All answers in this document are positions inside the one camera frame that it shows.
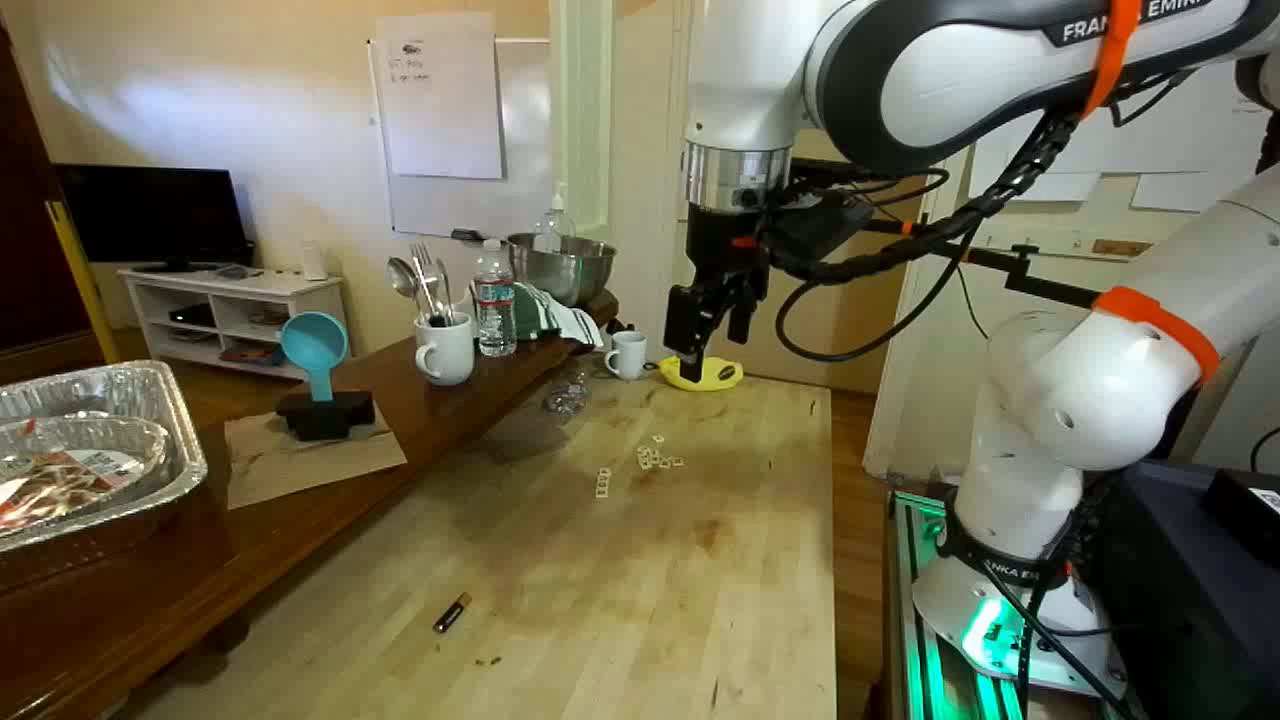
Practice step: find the wrist mounted camera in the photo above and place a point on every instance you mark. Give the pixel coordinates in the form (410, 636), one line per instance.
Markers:
(821, 222)

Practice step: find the white wall whiteboard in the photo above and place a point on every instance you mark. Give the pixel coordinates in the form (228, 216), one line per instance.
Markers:
(526, 133)

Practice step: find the white paper sheet on whiteboard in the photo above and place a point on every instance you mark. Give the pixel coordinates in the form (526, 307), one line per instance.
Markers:
(443, 94)

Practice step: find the grey robot mounting plate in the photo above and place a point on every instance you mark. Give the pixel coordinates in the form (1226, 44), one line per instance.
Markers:
(962, 605)

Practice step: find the white door frame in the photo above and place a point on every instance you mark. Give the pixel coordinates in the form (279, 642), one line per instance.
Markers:
(580, 104)

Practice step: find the metal kitchen utensil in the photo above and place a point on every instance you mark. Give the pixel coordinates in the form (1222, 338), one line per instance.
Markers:
(436, 282)

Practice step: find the dark wooden door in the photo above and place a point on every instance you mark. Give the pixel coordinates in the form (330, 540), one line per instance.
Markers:
(25, 242)

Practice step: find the black block base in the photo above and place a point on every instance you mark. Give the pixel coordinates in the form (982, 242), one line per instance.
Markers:
(324, 418)

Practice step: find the small aluminium foil tray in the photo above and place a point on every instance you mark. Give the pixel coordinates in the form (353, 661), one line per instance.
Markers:
(83, 474)

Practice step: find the large steel mixing bowl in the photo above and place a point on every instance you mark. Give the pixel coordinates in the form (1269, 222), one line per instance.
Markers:
(567, 265)

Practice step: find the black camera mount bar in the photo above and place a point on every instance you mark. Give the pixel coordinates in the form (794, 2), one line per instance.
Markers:
(1024, 265)

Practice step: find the black marker pen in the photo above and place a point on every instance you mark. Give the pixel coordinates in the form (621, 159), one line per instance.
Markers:
(449, 613)

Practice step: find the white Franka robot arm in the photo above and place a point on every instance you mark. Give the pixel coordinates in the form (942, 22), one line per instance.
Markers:
(962, 82)

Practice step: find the small black device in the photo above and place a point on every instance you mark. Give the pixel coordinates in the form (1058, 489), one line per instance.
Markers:
(1246, 512)

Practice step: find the white mug holding utensils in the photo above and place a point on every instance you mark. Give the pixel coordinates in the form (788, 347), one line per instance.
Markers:
(445, 353)

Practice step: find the brown cardboard sheet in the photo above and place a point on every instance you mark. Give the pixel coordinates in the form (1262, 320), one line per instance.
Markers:
(286, 467)

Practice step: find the large black equipment box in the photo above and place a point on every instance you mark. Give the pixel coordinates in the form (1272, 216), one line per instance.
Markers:
(1174, 603)

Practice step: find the long yellow stick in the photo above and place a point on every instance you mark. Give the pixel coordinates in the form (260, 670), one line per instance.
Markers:
(83, 282)

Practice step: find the aluminium frame with green light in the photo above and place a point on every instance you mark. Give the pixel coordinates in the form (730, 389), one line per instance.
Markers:
(921, 666)

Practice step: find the metal serving spoon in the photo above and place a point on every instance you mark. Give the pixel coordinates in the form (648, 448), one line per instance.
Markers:
(405, 277)

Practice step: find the large aluminium foil tray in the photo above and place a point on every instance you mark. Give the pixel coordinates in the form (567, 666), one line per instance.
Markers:
(160, 401)

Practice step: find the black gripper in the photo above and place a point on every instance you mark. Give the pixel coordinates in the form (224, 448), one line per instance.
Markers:
(727, 247)

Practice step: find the clear water bottle with label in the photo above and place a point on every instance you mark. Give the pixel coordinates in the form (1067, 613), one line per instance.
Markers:
(492, 307)

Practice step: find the dark wooden side table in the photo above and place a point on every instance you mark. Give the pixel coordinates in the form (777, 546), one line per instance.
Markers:
(104, 603)

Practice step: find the empty white mug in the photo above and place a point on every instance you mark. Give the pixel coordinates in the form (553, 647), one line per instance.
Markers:
(625, 353)

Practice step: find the large handwritten paper sheet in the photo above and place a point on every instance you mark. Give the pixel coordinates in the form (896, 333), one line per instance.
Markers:
(1203, 163)

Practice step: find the white television shelf unit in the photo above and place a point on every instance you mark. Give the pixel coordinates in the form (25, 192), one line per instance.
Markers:
(242, 285)

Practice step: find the crushed clear plastic bottle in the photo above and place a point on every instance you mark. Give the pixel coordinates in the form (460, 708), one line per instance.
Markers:
(567, 392)

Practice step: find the black flat television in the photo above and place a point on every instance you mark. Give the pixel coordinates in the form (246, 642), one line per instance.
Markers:
(152, 212)

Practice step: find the green striped white towel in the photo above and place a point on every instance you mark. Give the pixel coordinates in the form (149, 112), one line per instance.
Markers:
(567, 320)

